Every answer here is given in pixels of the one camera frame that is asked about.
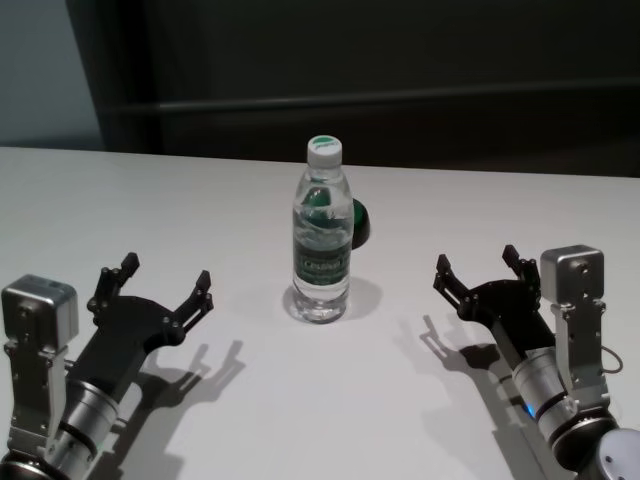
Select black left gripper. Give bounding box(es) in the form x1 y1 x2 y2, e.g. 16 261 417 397
69 253 214 395

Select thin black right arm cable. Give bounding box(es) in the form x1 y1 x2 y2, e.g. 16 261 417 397
601 344 626 374

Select clear water bottle green label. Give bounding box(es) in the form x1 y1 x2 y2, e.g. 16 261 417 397
289 134 354 324

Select green YES button black base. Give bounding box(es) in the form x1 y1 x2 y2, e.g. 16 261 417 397
349 198 373 250

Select grey horizontal wall rail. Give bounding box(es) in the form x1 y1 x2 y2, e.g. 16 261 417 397
104 97 640 114

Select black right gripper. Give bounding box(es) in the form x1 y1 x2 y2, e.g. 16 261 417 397
432 244 558 359

